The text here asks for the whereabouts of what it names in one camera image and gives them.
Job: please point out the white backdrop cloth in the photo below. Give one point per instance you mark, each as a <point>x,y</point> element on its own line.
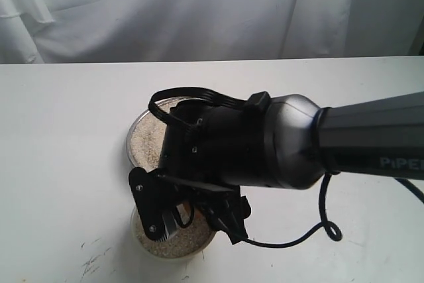
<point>83,31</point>

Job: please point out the round steel tray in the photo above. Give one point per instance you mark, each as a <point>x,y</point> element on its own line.
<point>174,146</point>

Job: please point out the brown wooden cup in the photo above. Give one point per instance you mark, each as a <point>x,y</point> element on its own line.
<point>191,210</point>

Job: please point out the white ceramic bowl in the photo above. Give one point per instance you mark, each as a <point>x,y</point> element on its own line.
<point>139,230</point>

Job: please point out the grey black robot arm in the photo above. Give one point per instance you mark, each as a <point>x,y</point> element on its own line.
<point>306,143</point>

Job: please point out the rice in white bowl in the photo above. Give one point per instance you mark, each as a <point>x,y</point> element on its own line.
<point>195,233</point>

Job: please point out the beige grain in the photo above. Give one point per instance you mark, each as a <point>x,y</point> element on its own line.
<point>144,141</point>

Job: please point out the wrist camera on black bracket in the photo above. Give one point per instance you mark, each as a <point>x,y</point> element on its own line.
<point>155,198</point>

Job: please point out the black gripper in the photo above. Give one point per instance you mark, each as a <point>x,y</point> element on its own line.
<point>227,149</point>

